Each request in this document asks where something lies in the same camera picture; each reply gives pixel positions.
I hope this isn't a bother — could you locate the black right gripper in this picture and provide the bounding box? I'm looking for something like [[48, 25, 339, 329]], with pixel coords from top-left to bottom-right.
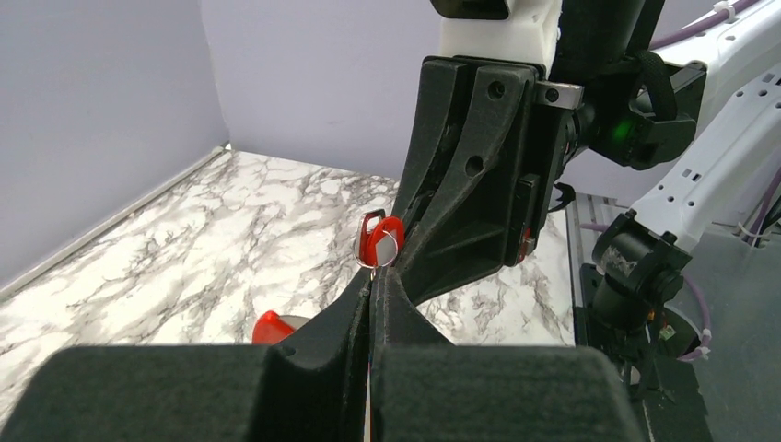
[[399, 1, 706, 305]]

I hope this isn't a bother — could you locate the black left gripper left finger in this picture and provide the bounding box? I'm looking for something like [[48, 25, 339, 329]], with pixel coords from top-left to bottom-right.
[[1, 271, 370, 441]]

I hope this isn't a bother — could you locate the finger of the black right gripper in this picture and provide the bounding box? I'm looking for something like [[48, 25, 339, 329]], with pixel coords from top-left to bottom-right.
[[392, 56, 483, 244]]

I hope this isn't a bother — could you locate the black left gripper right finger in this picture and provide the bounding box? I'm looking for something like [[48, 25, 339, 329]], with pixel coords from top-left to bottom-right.
[[370, 268, 645, 441]]

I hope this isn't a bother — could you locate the red plastic key tag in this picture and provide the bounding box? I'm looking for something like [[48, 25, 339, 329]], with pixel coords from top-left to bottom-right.
[[354, 209, 405, 268]]

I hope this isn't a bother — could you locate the small metal split ring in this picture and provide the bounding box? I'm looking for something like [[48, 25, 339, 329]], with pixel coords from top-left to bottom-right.
[[354, 216, 401, 283]]

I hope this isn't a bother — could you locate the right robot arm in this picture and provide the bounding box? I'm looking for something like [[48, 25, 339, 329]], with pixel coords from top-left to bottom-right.
[[375, 1, 780, 333]]

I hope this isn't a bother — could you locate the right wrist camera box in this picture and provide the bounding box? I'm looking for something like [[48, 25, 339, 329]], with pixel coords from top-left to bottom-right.
[[430, 0, 563, 69]]

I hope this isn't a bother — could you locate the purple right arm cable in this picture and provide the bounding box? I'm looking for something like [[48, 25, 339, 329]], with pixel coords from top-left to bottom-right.
[[579, 0, 781, 364]]

